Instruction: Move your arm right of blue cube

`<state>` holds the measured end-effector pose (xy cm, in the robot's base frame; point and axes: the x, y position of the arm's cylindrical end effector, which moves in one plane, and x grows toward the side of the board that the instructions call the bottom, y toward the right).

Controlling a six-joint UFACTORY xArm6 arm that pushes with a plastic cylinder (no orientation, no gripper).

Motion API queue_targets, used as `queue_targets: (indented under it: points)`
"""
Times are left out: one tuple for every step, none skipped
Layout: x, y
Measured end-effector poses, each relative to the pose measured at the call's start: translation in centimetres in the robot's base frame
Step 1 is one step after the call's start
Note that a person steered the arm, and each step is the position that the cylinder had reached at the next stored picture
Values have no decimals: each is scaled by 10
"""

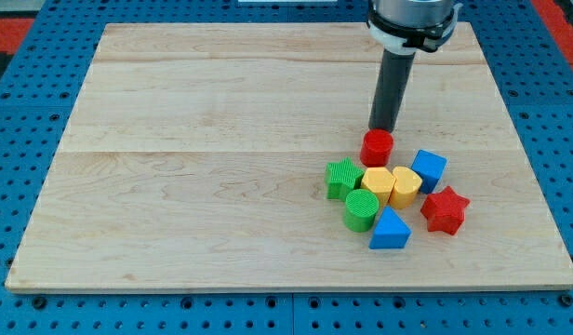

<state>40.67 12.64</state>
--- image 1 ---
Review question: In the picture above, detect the blue cube block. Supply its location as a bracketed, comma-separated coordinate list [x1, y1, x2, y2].
[411, 150, 447, 194]

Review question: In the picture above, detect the green star block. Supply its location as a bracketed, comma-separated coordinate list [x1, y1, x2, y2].
[325, 156, 365, 201]

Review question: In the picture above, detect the green cylinder block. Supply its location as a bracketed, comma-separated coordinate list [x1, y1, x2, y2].
[343, 189, 380, 233]

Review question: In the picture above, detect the light wooden board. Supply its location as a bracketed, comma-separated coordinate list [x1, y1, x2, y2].
[5, 22, 573, 294]

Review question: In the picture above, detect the red cylinder block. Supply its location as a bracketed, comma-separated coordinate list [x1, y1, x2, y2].
[359, 128, 394, 168]

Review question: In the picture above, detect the yellow hexagon block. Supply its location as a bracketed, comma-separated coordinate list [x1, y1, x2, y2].
[361, 167, 396, 208]

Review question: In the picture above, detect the yellow heart block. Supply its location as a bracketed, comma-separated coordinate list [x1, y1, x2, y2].
[389, 167, 422, 209]

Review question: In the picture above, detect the blue triangle block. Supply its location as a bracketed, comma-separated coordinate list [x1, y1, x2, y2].
[368, 207, 412, 249]

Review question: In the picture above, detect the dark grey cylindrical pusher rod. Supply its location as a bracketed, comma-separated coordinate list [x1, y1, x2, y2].
[368, 49, 415, 132]

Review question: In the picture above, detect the red star block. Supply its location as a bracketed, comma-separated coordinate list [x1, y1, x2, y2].
[420, 186, 471, 235]

